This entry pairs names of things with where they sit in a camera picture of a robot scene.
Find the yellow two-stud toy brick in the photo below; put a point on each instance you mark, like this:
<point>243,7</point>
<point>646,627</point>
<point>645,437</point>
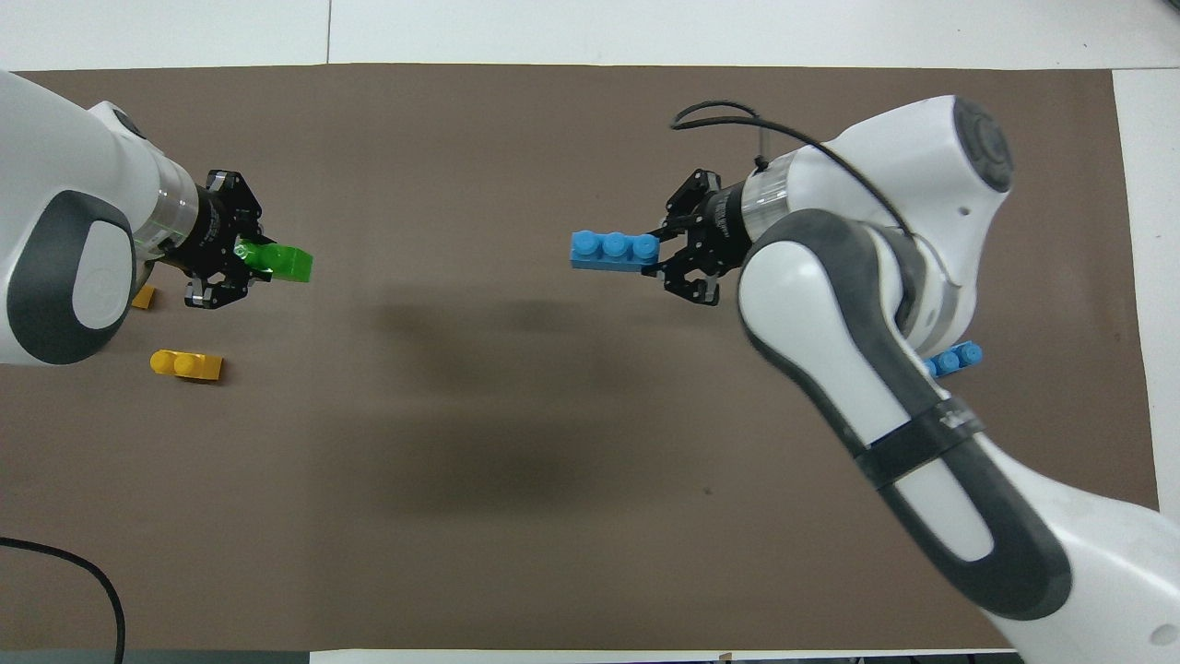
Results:
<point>187,365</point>
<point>145,298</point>

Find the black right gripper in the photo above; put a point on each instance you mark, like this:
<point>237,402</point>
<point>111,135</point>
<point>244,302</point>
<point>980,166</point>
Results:
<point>733,226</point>

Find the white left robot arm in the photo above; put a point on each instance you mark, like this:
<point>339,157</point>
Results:
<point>64,203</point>

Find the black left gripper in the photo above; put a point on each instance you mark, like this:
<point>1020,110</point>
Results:
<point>205,231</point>

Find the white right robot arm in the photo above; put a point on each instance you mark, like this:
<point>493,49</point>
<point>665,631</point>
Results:
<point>876,304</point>

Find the blue three-stud toy brick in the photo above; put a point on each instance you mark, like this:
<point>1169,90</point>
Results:
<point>613,251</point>
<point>959,358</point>

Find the green two-stud toy brick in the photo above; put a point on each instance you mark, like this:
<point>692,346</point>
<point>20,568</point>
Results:
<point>281,263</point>

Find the brown table mat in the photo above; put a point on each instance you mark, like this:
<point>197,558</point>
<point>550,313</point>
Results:
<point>516,415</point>

